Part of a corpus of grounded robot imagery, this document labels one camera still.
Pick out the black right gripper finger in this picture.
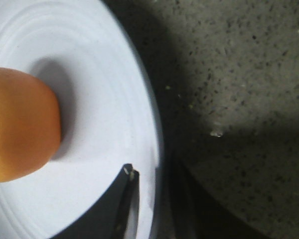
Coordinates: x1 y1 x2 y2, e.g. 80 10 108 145
54 164 140 239

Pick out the whole orange fruit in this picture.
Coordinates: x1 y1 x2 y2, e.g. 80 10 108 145
0 67 61 182

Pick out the light blue plate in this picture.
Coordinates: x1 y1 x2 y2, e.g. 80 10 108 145
0 0 163 239

